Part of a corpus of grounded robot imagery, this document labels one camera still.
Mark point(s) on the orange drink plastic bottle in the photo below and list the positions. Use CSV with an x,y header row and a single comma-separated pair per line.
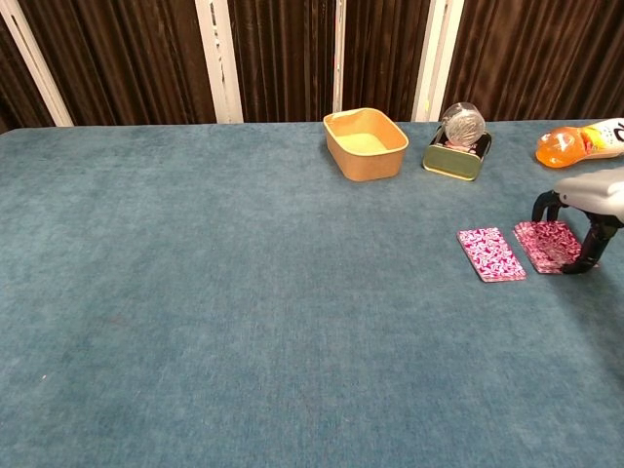
x,y
565,146

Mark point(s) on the brown paper food box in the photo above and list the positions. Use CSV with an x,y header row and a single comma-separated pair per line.
x,y
365,156

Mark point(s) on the thin white frame post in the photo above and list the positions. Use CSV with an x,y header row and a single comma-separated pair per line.
x,y
339,58

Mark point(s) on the clear round plastic jar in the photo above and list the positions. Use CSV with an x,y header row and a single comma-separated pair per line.
x,y
463,124

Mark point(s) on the dark brown curtain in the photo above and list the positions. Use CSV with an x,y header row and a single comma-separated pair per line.
x,y
122,58

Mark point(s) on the blue table cloth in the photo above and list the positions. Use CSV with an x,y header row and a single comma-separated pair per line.
x,y
219,292

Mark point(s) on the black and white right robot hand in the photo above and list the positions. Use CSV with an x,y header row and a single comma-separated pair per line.
x,y
597,192

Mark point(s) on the green rectangular metal tin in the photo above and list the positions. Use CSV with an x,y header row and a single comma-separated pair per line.
x,y
451,161

